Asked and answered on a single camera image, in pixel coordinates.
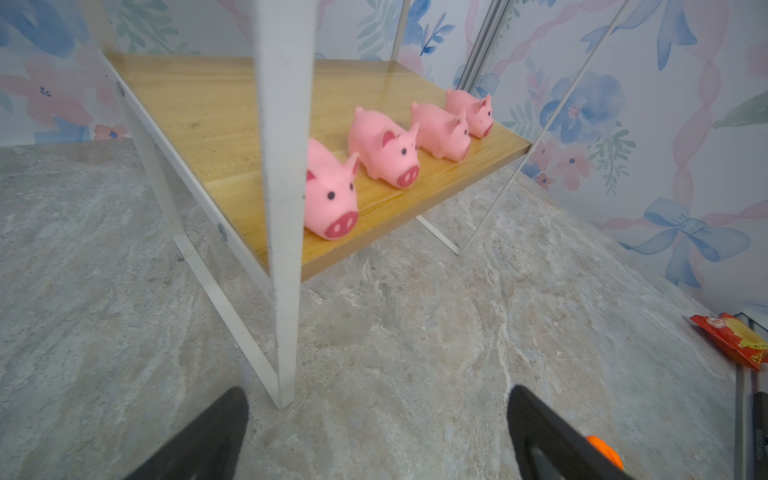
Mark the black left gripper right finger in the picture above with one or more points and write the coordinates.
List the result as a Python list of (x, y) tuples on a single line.
[(547, 447)]

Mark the pink pig toy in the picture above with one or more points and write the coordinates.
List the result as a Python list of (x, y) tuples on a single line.
[(388, 151), (331, 208), (478, 111), (443, 134)]

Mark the orange green toy car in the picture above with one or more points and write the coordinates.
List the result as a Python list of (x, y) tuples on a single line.
[(607, 451)]

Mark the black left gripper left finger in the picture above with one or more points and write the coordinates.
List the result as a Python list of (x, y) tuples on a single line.
[(207, 448)]

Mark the white wooden two-tier shelf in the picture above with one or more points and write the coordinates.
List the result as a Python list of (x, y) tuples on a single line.
[(236, 131)]

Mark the red orange toy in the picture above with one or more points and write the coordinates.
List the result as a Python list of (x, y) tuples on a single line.
[(734, 338)]

